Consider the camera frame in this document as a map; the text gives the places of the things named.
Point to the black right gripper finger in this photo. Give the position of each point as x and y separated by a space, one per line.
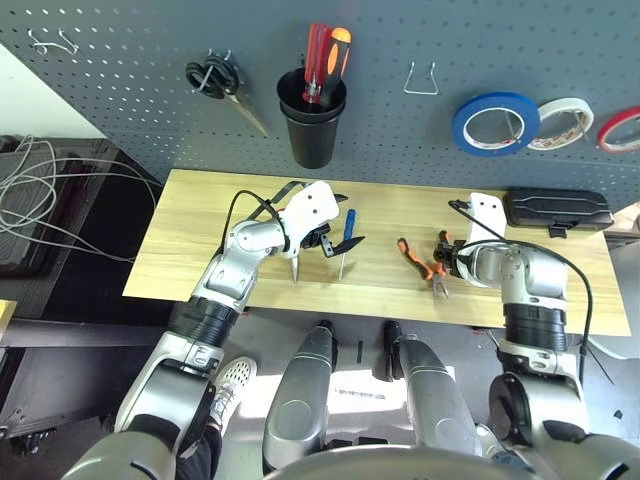
441 272
444 247

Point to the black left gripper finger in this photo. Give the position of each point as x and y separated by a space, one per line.
341 198
347 246

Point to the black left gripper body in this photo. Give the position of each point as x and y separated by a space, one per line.
317 237

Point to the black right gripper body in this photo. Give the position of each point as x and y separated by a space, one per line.
457 260

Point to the orange black pliers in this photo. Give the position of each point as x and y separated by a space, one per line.
415 257

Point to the blue tape roll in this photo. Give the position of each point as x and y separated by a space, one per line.
495 97

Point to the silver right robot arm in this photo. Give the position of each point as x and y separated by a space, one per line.
530 270

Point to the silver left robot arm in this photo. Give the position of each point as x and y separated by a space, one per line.
235 270

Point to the grey metal pegboard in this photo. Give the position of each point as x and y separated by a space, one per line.
125 100

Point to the black plastic cup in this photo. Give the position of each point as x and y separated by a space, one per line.
312 142

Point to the black plastic tool case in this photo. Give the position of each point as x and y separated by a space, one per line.
555 210

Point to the silver right robot leg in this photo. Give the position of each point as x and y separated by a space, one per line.
435 400

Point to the silver robot leg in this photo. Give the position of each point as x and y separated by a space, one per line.
435 400
300 400

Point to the white mesh shoe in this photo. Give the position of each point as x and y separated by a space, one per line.
235 375

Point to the silver left robot leg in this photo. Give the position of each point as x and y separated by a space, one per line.
300 400

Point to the white sneaker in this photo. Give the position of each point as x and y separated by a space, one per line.
487 440

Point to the tan cardboard box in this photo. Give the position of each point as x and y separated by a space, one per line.
627 220

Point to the metal scissors hook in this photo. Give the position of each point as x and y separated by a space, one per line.
206 80

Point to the white tape roll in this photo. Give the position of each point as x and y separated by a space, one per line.
565 104

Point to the red tape roll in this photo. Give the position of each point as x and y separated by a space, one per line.
602 135

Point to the blue jeans leg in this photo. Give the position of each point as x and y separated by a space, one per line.
505 457

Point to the grey robot torso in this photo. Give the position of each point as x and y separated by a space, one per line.
400 465

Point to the black glossy side table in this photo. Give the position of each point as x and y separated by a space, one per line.
115 235

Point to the black trouser leg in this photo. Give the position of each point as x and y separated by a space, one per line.
200 455

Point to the black ribbed case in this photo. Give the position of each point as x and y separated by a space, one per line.
25 245

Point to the black wheeled flight case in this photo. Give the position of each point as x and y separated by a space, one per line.
60 385

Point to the metal double hook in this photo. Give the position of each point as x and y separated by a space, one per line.
70 48

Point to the yellow wooden board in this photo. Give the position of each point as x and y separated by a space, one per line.
6 320

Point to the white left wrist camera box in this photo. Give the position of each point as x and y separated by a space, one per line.
312 207

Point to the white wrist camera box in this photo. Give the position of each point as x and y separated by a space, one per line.
485 215
312 207

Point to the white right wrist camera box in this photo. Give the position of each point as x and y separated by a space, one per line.
485 215

